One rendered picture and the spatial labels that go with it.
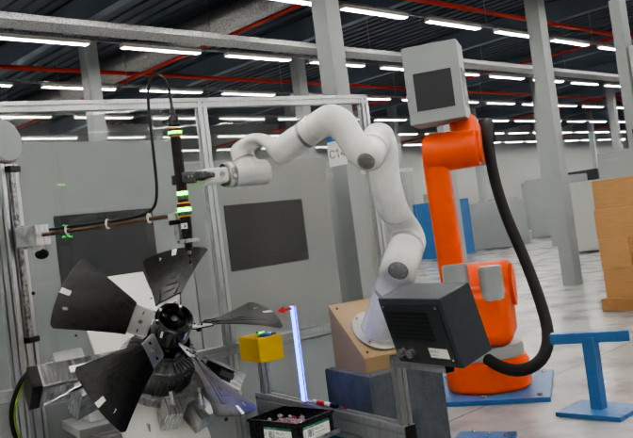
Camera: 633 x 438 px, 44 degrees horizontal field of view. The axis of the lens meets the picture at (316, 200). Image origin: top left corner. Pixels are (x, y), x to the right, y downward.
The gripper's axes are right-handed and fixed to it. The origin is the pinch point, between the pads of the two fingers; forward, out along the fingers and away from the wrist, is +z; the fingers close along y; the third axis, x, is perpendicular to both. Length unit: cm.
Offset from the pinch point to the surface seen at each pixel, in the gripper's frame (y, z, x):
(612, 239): 387, -714, -81
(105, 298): 6.6, 26.1, -34.0
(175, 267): 13.4, -0.1, -28.2
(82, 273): 11.1, 31.1, -25.8
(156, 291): 13.9, 7.1, -34.9
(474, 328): -83, -39, -51
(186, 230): -1.6, 0.9, -16.5
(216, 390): -20, 5, -64
